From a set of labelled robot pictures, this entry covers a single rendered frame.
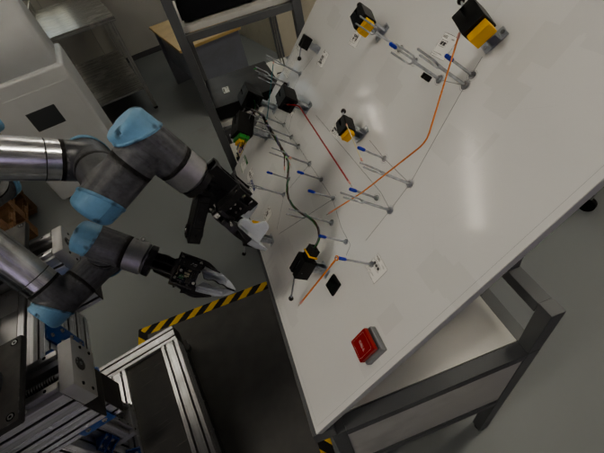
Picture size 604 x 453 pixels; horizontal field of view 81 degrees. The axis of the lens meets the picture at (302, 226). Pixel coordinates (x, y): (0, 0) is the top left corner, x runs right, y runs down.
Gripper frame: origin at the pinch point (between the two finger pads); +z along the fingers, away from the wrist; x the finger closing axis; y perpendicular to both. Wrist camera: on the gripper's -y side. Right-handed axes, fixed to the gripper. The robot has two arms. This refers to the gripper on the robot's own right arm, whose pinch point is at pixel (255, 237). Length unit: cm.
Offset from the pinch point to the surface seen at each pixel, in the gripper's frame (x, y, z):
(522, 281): -24, 40, 47
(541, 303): -31, 39, 46
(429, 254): -22.8, 25.6, 13.4
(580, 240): 27, 108, 179
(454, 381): -30, 11, 56
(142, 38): 645, -48, 27
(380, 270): -15.4, 16.3, 17.7
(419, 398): -29, 1, 52
